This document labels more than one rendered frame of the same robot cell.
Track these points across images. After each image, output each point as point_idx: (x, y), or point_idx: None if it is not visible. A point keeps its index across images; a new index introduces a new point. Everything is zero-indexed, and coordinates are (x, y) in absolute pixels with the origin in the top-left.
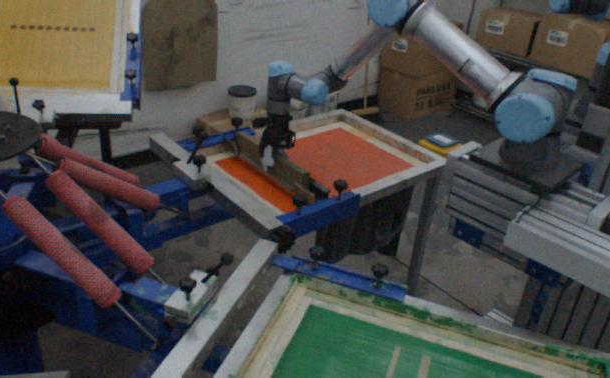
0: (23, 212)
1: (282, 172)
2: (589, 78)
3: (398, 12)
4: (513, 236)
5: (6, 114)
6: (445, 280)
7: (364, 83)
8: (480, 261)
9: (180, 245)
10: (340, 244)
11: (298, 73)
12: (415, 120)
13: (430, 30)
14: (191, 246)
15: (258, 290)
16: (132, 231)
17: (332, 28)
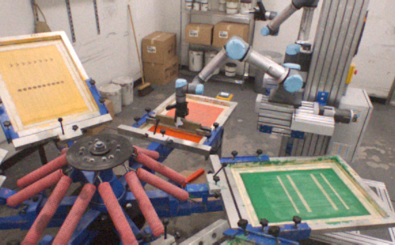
0: (145, 173)
1: (186, 126)
2: None
3: (243, 54)
4: (294, 125)
5: (100, 135)
6: (223, 153)
7: (137, 71)
8: (231, 140)
9: None
10: None
11: (108, 74)
12: (166, 84)
13: (254, 58)
14: None
15: (150, 186)
16: (152, 170)
17: (119, 47)
